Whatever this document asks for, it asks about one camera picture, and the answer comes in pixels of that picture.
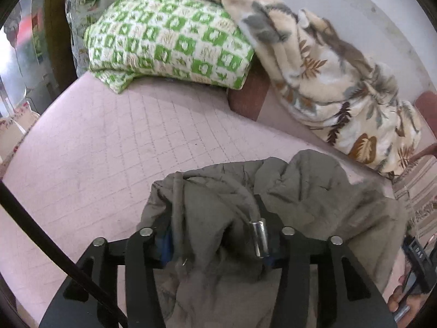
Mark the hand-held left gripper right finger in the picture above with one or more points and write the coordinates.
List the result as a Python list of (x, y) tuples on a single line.
[(294, 254)]

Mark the wooden bed post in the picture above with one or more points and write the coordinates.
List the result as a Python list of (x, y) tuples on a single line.
[(56, 30)]

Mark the person's right hand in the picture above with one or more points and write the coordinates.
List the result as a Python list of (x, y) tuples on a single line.
[(397, 297)]

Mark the brown bolster cushion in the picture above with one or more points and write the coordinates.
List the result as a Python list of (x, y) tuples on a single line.
[(247, 97)]

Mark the white green printed pillow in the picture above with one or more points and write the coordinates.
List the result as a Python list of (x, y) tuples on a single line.
[(83, 13)]

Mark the maroon chair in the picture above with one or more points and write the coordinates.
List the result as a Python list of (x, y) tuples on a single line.
[(428, 112)]

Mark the green checked pillow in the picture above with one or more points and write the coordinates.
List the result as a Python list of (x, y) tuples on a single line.
[(170, 34)]

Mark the pink quilted bed sheet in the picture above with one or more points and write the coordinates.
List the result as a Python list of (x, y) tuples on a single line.
[(102, 150)]

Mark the cream leaf print blanket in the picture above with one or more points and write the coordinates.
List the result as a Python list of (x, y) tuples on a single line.
[(327, 75)]

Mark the striped fringed rug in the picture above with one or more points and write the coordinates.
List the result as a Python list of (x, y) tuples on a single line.
[(418, 191)]

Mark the floral cloth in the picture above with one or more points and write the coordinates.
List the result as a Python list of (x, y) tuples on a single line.
[(15, 126)]

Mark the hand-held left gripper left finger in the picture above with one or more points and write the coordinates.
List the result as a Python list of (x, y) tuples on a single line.
[(164, 244)]

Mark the grey padded jacket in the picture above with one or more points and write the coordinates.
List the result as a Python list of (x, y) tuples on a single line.
[(218, 194)]

